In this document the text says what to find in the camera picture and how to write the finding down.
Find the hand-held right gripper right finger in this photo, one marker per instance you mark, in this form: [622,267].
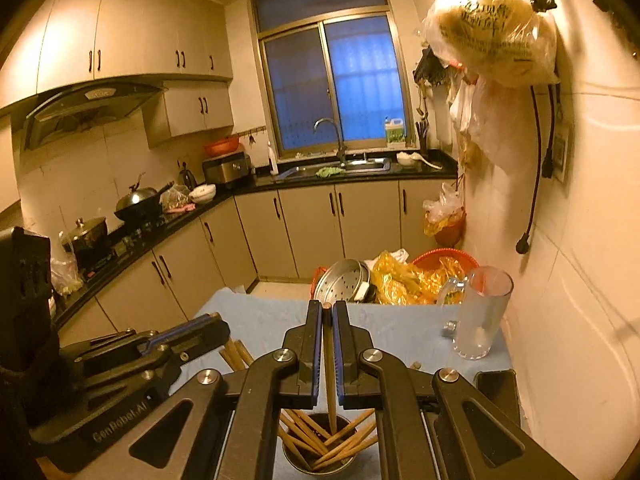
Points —
[337,355]

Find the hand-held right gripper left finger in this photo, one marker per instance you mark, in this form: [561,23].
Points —
[318,355]

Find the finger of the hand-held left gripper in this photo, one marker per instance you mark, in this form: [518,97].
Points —
[190,342]
[115,342]

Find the metal cup with chopsticks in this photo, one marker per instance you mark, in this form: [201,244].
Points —
[310,437]

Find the black utensil holder cup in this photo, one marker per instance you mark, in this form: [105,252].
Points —
[337,464]

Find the clear plastic bag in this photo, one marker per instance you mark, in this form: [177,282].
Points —
[65,275]

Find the blue towel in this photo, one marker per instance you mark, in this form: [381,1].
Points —
[390,320]

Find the perforated metal steamer plate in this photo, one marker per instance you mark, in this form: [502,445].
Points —
[340,282]

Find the black pot with lid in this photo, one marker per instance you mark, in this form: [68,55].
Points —
[87,240]

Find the gas stove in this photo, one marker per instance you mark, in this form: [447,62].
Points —
[125,245]

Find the yellow plastic bag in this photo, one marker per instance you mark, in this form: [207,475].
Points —
[405,280]

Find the beige lower kitchen cabinets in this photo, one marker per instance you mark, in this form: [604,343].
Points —
[310,230]

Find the beige kitchen cabinets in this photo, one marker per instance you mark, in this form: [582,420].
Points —
[310,230]
[125,35]

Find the black wok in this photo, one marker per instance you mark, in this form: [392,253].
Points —
[136,205]

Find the red plastic basket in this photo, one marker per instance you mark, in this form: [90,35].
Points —
[440,256]

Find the plastic bag of food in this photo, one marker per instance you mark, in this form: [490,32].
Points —
[175,199]

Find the glass mug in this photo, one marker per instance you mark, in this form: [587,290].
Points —
[480,320]

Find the black smartphone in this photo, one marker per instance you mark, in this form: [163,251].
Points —
[496,395]

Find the dark kettle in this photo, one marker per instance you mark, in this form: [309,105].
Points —
[186,177]

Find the hanging red bin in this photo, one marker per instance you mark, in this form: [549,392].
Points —
[450,232]

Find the black kitchen countertop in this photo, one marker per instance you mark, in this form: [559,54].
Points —
[300,183]

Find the steel countertop appliance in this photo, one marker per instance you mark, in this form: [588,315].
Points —
[227,169]

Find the green cloth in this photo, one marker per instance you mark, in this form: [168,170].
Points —
[329,172]

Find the crumpled plastic bag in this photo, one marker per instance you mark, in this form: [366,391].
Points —
[442,205]

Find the steel sink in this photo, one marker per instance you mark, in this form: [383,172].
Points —
[310,171]

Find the red bowl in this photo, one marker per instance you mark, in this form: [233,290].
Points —
[221,146]

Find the white slim bottle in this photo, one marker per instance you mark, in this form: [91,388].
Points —
[273,160]

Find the white bowl with spoon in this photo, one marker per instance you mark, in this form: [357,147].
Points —
[407,158]

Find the metal faucet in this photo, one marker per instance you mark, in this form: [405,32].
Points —
[341,145]

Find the range hood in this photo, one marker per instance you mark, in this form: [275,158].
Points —
[90,105]

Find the green detergent bottle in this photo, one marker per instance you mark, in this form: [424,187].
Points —
[394,132]

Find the dark cutlery holder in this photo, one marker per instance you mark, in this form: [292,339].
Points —
[422,140]

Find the clear hanging plastic bags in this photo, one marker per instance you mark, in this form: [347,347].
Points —
[492,125]

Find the window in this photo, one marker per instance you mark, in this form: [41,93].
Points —
[330,75]

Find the beige upper kitchen cabinets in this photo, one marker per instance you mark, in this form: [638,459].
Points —
[125,35]

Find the plastic bag of bread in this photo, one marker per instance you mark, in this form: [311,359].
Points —
[495,25]

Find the wall socket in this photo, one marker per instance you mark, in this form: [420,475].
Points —
[561,152]

